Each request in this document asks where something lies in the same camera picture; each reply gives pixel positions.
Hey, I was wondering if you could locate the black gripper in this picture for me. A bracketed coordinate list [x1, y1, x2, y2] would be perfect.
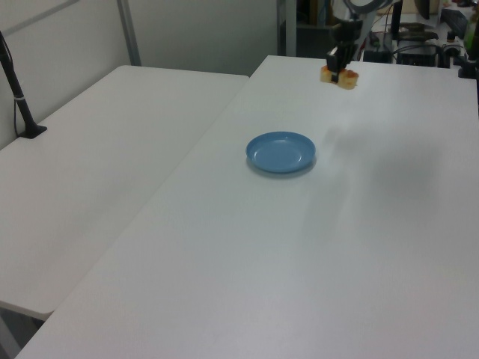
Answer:
[325, 19, 364, 84]

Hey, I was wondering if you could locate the orange glazed bread piece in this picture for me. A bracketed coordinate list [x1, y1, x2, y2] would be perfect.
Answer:
[320, 65, 361, 91]

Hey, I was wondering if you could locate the blue round plate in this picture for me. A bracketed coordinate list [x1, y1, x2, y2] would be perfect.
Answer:
[245, 131, 317, 174]

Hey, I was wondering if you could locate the small black box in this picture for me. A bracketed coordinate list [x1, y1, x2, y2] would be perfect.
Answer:
[363, 49, 392, 63]

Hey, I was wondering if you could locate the black equipment box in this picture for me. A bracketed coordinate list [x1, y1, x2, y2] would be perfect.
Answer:
[396, 44, 439, 67]

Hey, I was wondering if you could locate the dark curved desk object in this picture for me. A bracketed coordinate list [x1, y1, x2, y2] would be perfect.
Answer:
[398, 22, 439, 42]

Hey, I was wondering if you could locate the black keyboard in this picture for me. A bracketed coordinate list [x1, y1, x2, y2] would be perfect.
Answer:
[440, 8, 470, 35]

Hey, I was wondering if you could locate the black table clamp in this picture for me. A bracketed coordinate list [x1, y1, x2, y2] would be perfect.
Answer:
[457, 55, 479, 79]

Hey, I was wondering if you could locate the green bottle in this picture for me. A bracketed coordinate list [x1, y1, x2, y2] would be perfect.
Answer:
[463, 13, 479, 58]

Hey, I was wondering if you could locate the grey metal frame post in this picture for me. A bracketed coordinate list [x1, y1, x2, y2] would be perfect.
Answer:
[276, 0, 299, 58]

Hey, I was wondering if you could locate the black camera stand pole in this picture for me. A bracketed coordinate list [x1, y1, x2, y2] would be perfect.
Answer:
[0, 31, 48, 140]

